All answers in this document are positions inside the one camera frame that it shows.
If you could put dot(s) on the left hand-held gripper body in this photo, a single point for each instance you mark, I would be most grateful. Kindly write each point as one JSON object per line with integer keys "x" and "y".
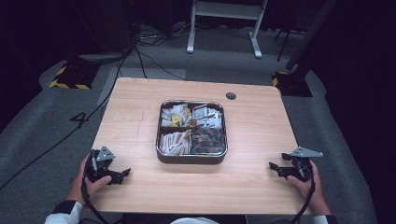
{"x": 100, "y": 163}

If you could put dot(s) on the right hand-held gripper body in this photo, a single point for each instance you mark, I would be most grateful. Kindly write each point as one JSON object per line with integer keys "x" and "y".
{"x": 300, "y": 168}

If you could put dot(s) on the dark brown divided box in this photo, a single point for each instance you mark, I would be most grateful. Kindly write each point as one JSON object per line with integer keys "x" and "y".
{"x": 191, "y": 159}

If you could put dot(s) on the clear box lid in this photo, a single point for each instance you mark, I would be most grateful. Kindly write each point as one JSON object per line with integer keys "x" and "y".
{"x": 191, "y": 128}

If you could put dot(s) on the person's right hand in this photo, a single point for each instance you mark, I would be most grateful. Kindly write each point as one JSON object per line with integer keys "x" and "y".
{"x": 314, "y": 193}

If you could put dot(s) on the person's left hand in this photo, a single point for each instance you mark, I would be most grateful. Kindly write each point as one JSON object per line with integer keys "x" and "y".
{"x": 84, "y": 189}

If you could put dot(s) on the pile of white brown sticks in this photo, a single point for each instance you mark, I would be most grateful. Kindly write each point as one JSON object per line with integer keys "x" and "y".
{"x": 174, "y": 143}

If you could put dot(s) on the black yellow striped base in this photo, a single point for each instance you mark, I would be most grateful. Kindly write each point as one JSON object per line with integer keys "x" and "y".
{"x": 73, "y": 77}
{"x": 292, "y": 84}

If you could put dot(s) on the pile of white yellow packets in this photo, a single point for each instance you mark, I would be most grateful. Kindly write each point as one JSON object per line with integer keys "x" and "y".
{"x": 176, "y": 116}

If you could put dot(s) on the pile of dark packets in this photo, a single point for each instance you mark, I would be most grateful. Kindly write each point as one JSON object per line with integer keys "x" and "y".
{"x": 208, "y": 141}

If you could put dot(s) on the round table grommet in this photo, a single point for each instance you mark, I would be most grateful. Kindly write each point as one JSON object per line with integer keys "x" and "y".
{"x": 230, "y": 95}

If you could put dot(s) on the pile of white red packets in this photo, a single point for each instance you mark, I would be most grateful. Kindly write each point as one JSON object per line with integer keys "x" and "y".
{"x": 208, "y": 116}

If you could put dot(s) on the grey flat stand base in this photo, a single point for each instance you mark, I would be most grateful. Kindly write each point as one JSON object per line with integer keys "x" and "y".
{"x": 101, "y": 57}

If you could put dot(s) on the black tripod legs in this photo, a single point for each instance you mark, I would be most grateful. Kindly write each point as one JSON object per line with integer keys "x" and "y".
{"x": 285, "y": 43}

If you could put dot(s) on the dark slanted pole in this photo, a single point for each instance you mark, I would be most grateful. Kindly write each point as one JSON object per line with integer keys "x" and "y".
{"x": 308, "y": 34}

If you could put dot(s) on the white metal stand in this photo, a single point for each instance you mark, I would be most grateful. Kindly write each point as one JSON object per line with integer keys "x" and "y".
{"x": 224, "y": 11}

